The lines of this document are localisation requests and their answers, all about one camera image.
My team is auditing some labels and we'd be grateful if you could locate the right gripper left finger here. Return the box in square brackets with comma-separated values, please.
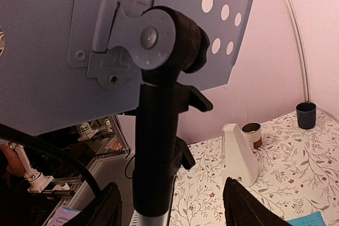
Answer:
[64, 182, 122, 226]

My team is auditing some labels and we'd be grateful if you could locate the blue sheet music page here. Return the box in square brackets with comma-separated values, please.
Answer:
[287, 212, 326, 226]

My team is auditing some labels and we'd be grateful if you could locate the dark blue cup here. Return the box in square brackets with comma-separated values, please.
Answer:
[296, 102, 317, 130]

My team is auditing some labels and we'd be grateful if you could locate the paper coffee cup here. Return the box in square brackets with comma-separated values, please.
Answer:
[242, 122, 262, 149]

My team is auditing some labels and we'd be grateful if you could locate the white metronome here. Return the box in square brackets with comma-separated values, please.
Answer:
[221, 123, 260, 187]

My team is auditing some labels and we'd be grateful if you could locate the light blue music stand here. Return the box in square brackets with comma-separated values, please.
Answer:
[1, 0, 253, 225]

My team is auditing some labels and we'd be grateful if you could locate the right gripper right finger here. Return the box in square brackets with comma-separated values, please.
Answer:
[224, 177, 289, 226]

